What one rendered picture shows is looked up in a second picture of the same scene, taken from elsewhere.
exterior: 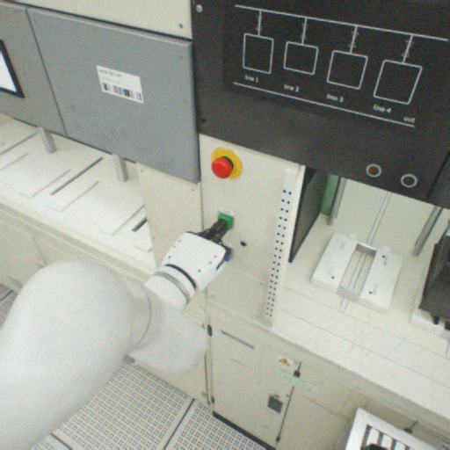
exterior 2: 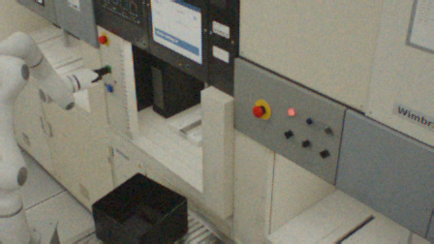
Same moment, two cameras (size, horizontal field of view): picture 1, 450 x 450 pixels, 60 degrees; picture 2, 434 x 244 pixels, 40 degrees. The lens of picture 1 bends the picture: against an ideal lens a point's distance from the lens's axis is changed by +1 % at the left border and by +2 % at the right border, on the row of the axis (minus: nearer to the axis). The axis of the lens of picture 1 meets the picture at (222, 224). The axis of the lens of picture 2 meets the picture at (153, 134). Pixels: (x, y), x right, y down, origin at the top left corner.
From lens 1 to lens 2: 2.05 m
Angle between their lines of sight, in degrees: 22
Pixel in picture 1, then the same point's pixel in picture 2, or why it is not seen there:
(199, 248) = (87, 73)
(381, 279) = not seen: hidden behind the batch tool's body
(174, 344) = (54, 84)
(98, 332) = (22, 41)
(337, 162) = (129, 37)
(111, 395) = (62, 223)
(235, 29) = not seen: outside the picture
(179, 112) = (89, 15)
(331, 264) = (185, 120)
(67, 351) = (15, 41)
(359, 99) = (128, 14)
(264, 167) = (115, 40)
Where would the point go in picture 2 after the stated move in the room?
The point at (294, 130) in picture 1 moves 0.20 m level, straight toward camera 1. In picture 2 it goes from (118, 24) to (87, 43)
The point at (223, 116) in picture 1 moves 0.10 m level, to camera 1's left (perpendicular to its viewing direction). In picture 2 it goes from (101, 17) to (81, 15)
